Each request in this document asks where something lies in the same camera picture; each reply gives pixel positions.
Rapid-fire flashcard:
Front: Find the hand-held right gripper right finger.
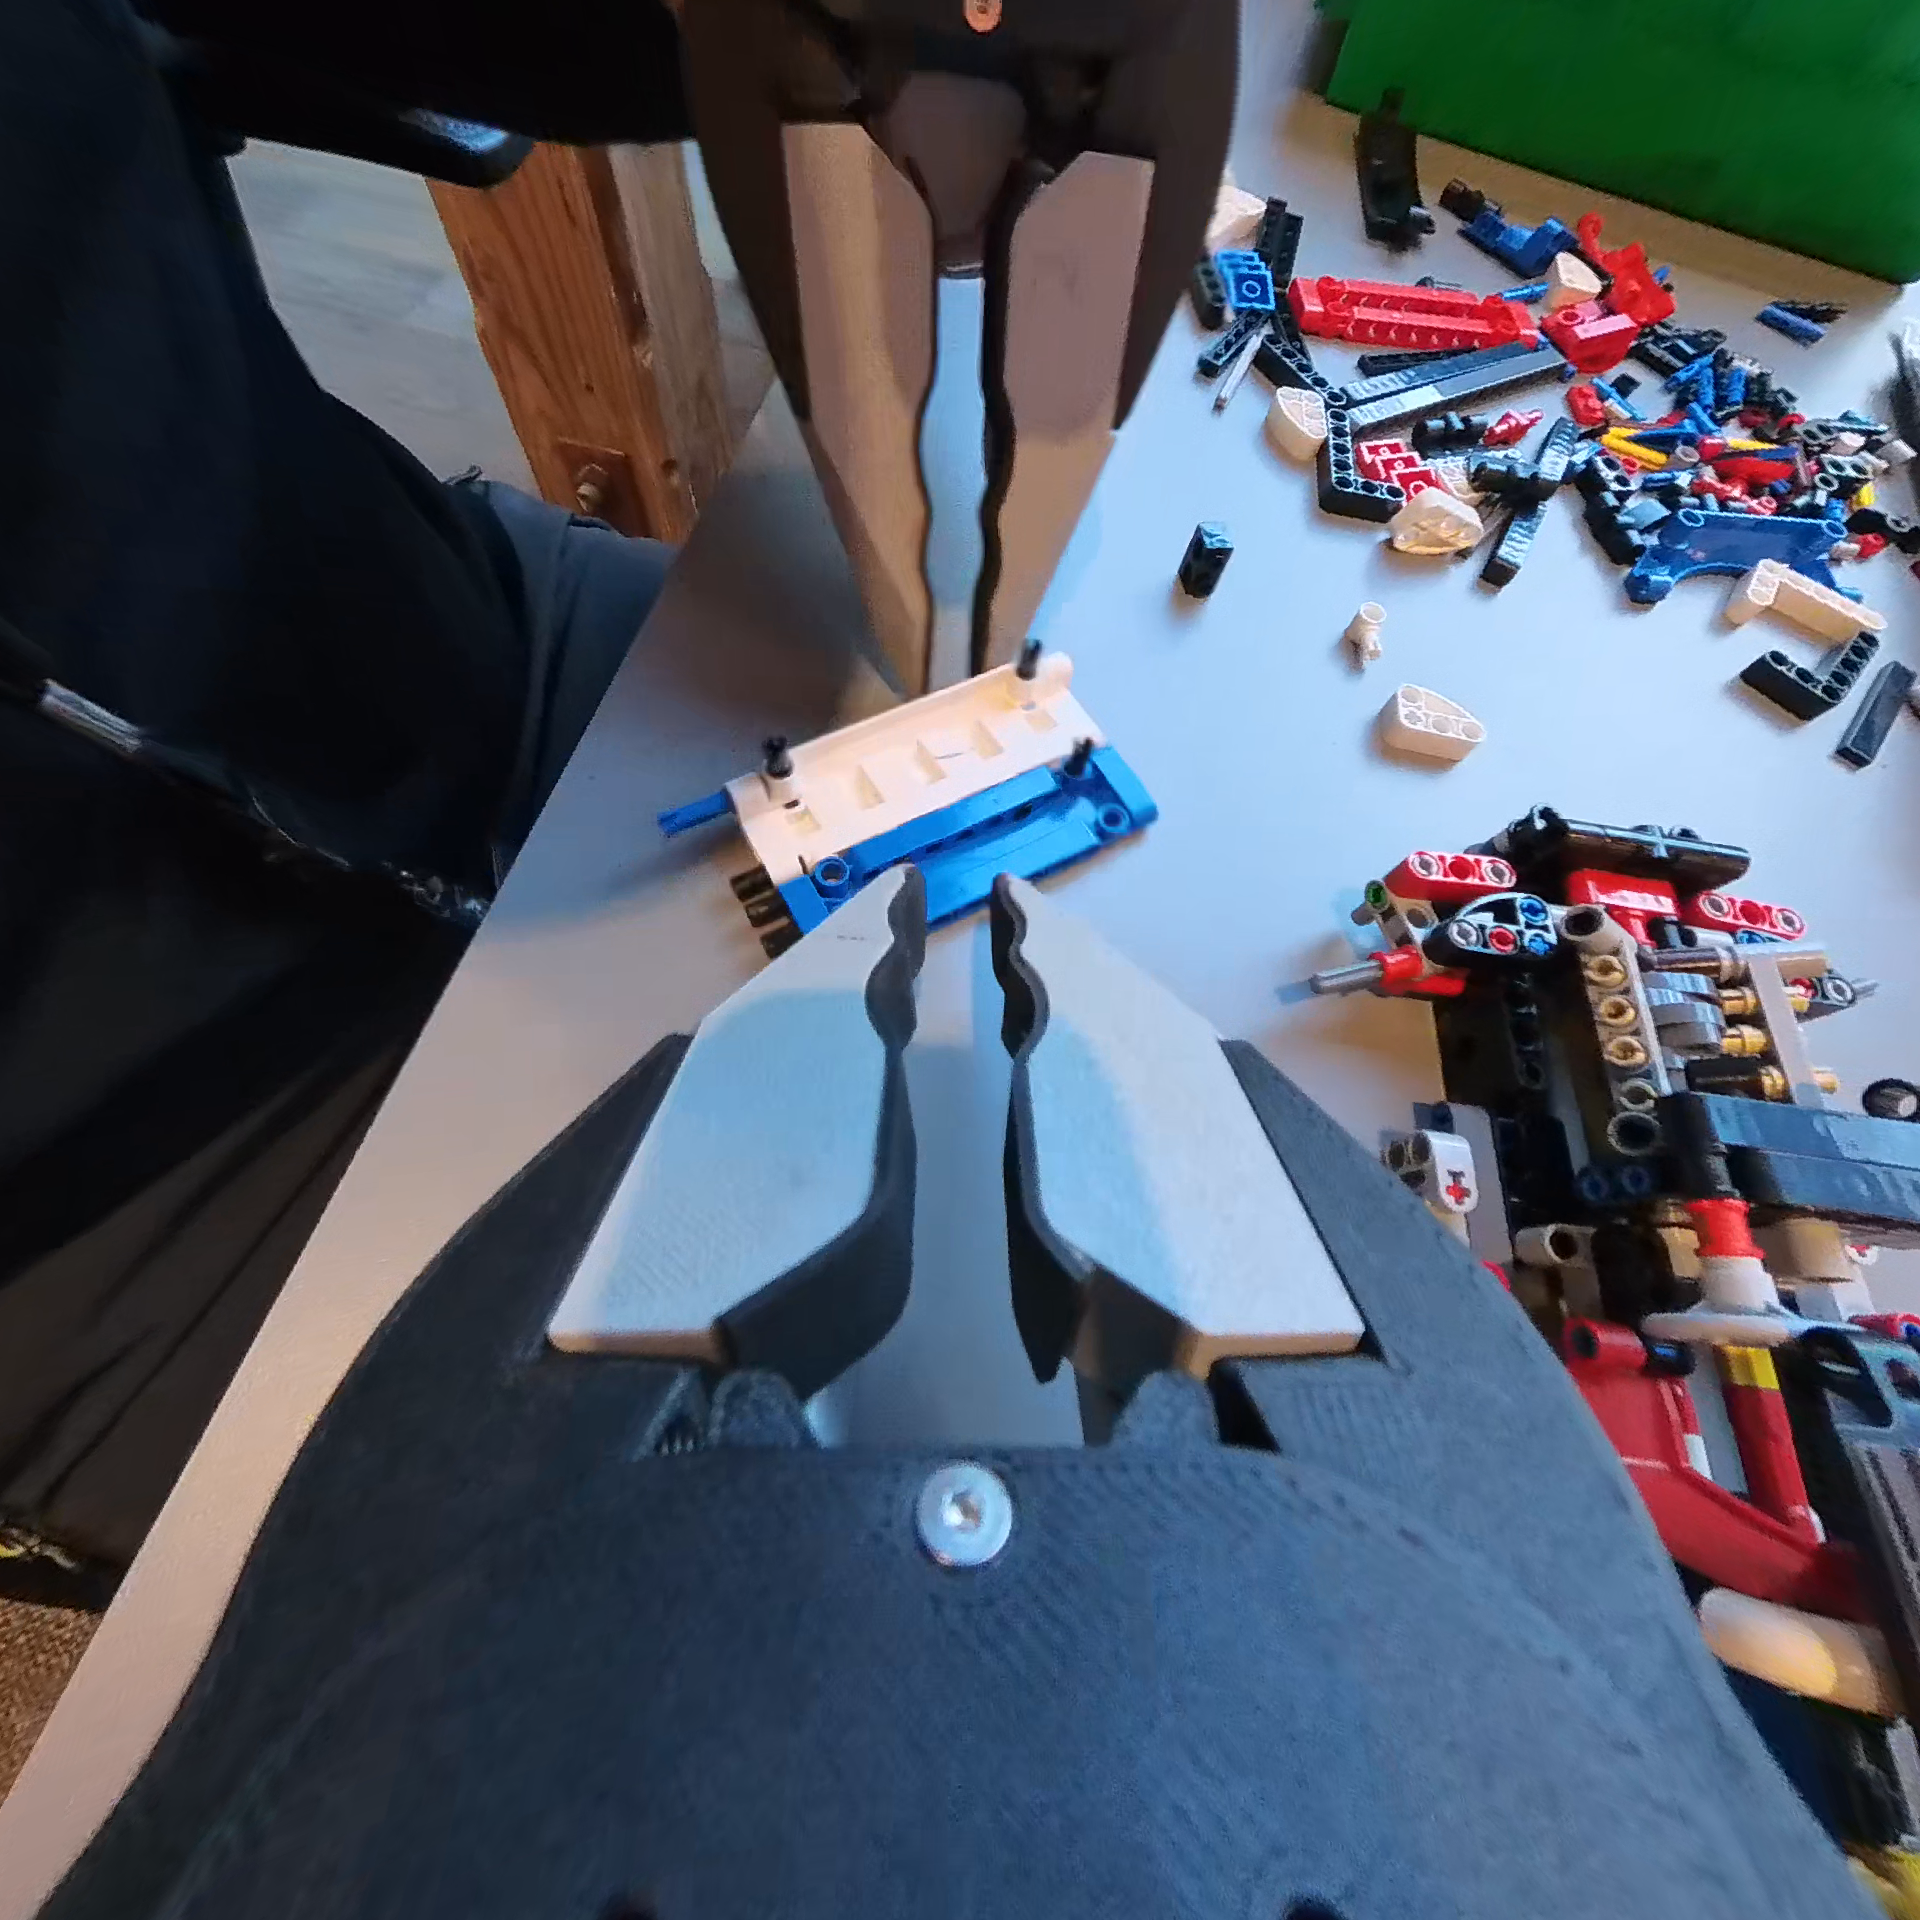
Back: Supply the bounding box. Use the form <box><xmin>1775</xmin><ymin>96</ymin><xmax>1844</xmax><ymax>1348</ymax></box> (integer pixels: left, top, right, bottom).
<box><xmin>991</xmin><ymin>874</ymin><xmax>1371</xmax><ymax>1430</ymax></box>

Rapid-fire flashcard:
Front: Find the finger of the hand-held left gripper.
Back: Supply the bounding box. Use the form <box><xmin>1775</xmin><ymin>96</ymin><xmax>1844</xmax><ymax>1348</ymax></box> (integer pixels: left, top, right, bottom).
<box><xmin>781</xmin><ymin>119</ymin><xmax>942</xmax><ymax>689</ymax></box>
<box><xmin>973</xmin><ymin>149</ymin><xmax>1160</xmax><ymax>672</ymax></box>

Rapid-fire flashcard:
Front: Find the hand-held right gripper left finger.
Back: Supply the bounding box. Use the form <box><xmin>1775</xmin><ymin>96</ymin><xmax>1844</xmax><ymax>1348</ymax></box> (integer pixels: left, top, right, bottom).
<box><xmin>545</xmin><ymin>864</ymin><xmax>931</xmax><ymax>1399</ymax></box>

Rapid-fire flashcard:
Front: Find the pile of toy bricks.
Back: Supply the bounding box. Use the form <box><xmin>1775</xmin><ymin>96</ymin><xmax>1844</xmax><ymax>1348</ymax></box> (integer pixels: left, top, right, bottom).
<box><xmin>1193</xmin><ymin>89</ymin><xmax>1920</xmax><ymax>773</ymax></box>

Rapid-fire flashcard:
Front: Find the blue and white brick panel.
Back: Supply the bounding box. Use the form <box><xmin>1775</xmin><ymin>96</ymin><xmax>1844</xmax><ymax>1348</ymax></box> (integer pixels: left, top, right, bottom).
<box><xmin>656</xmin><ymin>642</ymin><xmax>1160</xmax><ymax>962</ymax></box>

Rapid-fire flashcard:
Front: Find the white toy brick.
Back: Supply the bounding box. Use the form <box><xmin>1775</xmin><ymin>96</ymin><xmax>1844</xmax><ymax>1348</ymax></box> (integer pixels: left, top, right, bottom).
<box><xmin>1374</xmin><ymin>684</ymin><xmax>1489</xmax><ymax>765</ymax></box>

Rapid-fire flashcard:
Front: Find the wooden desk leg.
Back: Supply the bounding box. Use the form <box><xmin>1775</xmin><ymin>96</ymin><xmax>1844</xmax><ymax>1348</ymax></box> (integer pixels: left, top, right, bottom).
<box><xmin>425</xmin><ymin>138</ymin><xmax>782</xmax><ymax>546</ymax></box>

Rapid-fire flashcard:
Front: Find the grey desk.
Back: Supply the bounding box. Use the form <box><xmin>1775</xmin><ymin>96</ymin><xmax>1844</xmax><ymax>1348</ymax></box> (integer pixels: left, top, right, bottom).
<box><xmin>0</xmin><ymin>81</ymin><xmax>1920</xmax><ymax>1920</ymax></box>

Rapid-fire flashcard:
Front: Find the black office chair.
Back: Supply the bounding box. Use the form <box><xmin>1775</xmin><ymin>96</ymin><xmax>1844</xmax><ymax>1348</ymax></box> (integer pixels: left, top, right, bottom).
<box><xmin>224</xmin><ymin>96</ymin><xmax>534</xmax><ymax>190</ymax></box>

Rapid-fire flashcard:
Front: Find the toy brick car chassis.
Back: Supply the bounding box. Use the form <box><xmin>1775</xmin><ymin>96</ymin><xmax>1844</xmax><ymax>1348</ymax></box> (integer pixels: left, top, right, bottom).
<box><xmin>1282</xmin><ymin>806</ymin><xmax>1920</xmax><ymax>1900</ymax></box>

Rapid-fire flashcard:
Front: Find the green plastic bin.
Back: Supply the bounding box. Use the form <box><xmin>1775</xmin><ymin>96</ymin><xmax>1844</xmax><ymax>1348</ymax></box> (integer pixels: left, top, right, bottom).
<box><xmin>1316</xmin><ymin>0</ymin><xmax>1920</xmax><ymax>288</ymax></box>

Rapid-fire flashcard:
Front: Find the person's dark clothing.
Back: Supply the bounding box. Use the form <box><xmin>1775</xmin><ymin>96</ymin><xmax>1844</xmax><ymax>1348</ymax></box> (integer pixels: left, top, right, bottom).
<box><xmin>0</xmin><ymin>0</ymin><xmax>678</xmax><ymax>1562</ymax></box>

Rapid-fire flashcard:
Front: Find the white angled beam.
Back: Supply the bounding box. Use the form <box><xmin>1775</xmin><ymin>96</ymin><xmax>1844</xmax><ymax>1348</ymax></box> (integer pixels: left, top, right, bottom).
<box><xmin>1723</xmin><ymin>557</ymin><xmax>1889</xmax><ymax>640</ymax></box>

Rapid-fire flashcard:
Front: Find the black angled beam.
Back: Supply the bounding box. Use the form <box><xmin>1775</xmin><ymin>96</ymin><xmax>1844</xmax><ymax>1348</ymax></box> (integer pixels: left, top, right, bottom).
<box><xmin>1741</xmin><ymin>629</ymin><xmax>1884</xmax><ymax>725</ymax></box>

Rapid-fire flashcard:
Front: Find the blue arched frame piece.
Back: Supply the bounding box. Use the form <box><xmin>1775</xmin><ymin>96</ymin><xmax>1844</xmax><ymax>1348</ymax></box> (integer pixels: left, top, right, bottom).
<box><xmin>1624</xmin><ymin>506</ymin><xmax>1850</xmax><ymax>606</ymax></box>

